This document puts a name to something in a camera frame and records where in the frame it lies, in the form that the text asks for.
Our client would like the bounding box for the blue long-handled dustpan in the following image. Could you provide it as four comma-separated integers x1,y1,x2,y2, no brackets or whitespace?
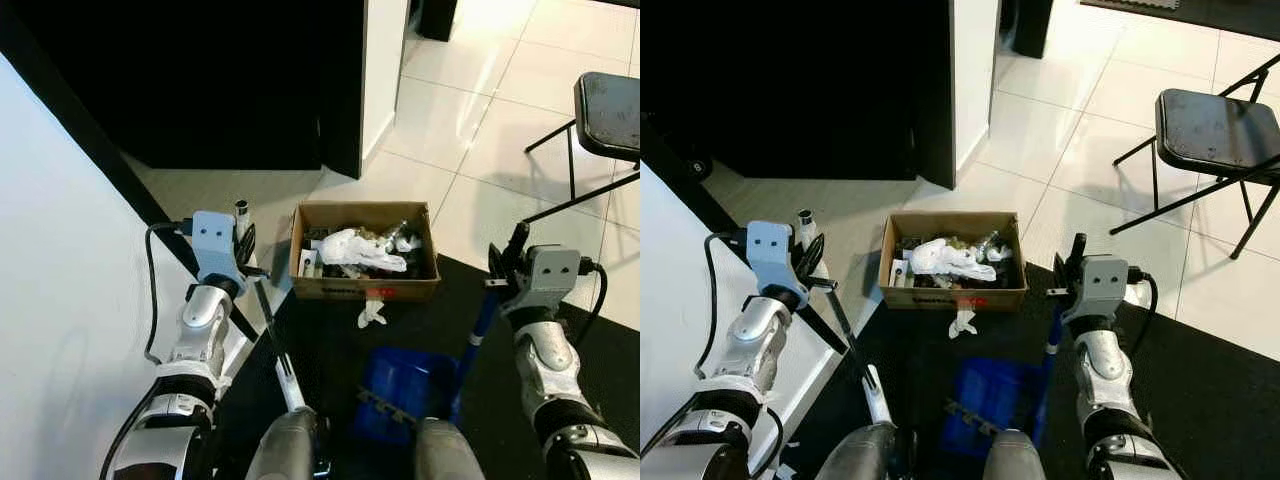
939,296,1069,459
349,285,502,447

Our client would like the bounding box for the black floor rug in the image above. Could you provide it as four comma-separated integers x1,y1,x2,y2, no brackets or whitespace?
214,254,641,480
788,262,1280,480

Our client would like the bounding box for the brown cardboard box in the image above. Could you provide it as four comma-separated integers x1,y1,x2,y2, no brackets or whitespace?
289,202,442,302
877,210,1030,312

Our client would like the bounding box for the white crumpled paper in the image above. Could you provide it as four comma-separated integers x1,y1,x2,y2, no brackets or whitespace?
314,228,410,277
904,237,999,285

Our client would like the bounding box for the black folding chair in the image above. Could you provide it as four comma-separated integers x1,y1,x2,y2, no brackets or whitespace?
1109,50,1280,262
522,72,641,224

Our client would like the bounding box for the large black cabinet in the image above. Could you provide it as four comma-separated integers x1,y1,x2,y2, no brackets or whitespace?
0,0,367,180
640,0,957,192

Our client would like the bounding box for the grey robot right leg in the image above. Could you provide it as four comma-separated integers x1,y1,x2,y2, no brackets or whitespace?
411,418,487,480
982,428,1047,480

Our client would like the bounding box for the grey robot leg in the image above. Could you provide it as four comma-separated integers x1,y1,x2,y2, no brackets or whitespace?
411,418,487,480
814,420,902,480
244,408,327,480
982,428,1047,480

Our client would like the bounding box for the grey robot left leg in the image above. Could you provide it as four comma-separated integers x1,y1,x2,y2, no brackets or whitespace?
814,420,902,480
244,408,327,480

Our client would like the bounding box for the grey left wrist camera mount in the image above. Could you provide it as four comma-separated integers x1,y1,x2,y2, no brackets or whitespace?
189,210,247,292
745,220,810,302

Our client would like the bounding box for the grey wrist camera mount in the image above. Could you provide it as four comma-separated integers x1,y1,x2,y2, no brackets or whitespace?
189,210,247,292
745,220,810,302
508,243,583,317
1062,254,1132,327

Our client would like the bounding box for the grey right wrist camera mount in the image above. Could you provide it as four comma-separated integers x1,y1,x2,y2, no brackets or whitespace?
508,243,583,317
1062,254,1132,327

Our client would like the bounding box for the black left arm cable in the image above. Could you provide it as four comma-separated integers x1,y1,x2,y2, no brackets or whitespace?
696,231,752,380
144,221,197,367

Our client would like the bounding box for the black wall trim strip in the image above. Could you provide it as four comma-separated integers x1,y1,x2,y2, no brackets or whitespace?
0,12,263,343
640,115,851,356

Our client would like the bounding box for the black furniture post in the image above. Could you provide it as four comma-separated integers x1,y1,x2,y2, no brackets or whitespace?
1009,0,1055,59
417,0,460,42

